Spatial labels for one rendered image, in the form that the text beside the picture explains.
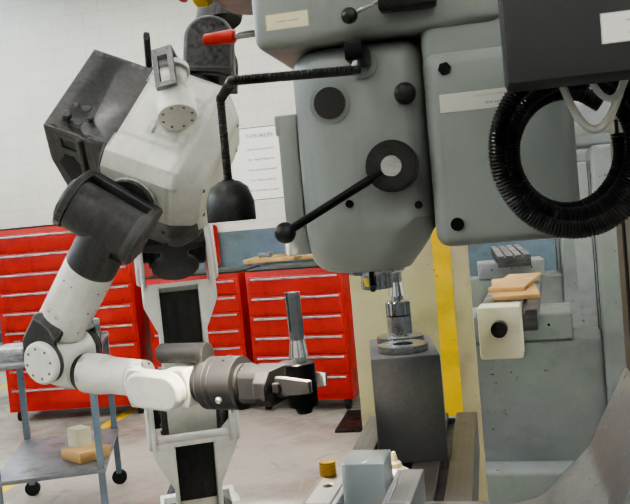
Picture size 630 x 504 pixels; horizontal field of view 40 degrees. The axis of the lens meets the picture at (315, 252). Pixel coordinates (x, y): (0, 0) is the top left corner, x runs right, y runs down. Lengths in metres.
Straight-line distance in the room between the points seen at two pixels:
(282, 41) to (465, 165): 0.30
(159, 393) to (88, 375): 0.17
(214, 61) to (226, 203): 0.49
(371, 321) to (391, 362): 1.55
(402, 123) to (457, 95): 0.08
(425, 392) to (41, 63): 10.58
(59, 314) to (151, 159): 0.31
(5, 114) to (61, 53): 1.10
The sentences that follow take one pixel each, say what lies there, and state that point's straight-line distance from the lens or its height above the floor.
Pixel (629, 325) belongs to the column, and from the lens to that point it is 1.40.
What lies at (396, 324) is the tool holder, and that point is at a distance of 1.64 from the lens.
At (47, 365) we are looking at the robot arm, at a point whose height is 1.18.
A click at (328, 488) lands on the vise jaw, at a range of 1.11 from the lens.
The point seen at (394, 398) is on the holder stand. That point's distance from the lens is 1.52.
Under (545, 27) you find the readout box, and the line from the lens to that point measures 0.92.
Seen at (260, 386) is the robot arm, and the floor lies 1.14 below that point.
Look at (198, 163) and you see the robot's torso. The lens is 1.55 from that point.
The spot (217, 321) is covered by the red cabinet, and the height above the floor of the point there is 0.66.
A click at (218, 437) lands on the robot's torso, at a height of 0.93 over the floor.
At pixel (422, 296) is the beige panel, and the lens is 3.03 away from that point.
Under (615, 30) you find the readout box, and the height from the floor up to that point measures 1.56.
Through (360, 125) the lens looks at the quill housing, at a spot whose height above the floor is 1.52.
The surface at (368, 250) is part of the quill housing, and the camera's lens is 1.21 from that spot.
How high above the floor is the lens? 1.41
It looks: 3 degrees down
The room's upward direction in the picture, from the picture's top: 5 degrees counter-clockwise
